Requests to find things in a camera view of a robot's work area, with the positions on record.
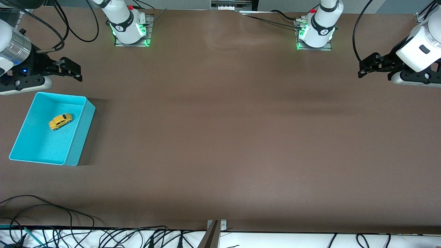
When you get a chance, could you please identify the yellow beetle toy car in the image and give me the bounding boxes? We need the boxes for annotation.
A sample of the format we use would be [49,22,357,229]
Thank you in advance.
[49,113,73,131]

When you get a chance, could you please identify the teal plastic bin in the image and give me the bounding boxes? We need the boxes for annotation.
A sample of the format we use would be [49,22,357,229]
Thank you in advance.
[9,92,96,166]

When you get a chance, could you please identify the grey power strip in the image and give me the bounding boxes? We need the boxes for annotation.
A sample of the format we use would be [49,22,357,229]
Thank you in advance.
[211,0,254,11]

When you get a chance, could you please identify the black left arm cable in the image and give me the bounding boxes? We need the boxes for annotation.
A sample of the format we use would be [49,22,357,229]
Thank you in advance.
[352,0,375,64]

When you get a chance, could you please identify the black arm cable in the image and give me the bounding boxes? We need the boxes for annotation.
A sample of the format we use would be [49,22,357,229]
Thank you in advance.
[21,0,100,54]
[352,0,375,64]

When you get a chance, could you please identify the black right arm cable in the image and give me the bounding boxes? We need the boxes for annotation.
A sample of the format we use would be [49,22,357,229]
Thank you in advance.
[21,0,100,54]

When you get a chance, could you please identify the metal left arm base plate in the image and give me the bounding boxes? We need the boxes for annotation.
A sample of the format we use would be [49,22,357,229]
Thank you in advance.
[295,19,333,51]

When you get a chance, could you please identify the aluminium frame rail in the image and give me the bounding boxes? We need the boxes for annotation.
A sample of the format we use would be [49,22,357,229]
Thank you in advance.
[415,4,433,22]

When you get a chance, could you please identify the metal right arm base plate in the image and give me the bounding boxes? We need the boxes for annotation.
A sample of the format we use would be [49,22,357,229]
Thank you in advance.
[114,14,154,48]

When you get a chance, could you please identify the thick black table cable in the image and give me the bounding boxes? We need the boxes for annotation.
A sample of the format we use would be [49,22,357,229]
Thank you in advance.
[270,10,302,22]

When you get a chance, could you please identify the thin black table cable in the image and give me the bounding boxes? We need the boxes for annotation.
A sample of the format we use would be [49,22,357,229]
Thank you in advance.
[239,13,298,29]

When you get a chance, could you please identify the long looped black cable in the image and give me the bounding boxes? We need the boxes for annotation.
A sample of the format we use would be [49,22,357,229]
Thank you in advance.
[0,195,95,248]

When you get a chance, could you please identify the grey metal clamp bracket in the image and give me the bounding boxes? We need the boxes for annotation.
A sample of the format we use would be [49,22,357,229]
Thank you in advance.
[198,219,227,248]

